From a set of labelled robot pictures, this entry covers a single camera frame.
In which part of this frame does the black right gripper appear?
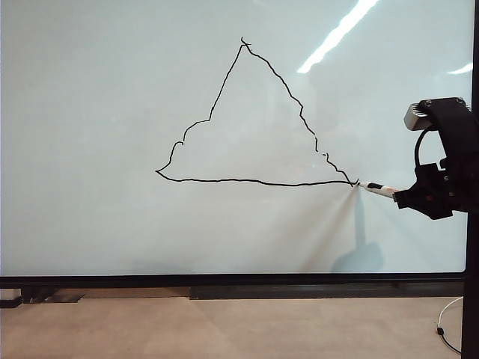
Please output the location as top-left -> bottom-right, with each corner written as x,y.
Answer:
394,156 -> 479,221

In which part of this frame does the white black whiteboard marker pen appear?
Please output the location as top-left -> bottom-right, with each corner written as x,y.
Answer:
356,179 -> 399,200

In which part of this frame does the black whiteboard stand foot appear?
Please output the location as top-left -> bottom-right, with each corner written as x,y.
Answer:
0,287 -> 85,309

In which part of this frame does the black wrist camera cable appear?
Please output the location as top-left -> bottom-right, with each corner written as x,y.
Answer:
412,128 -> 437,168

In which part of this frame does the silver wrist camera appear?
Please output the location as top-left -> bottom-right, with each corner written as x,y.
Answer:
403,101 -> 436,132

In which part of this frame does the black whiteboard stand post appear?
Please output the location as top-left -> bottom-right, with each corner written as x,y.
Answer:
461,0 -> 479,359

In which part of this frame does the white floor cable black connector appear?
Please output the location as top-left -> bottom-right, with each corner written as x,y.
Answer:
435,296 -> 465,355

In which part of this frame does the white glass whiteboard black frame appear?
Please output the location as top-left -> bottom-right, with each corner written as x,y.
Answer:
0,0 -> 475,289

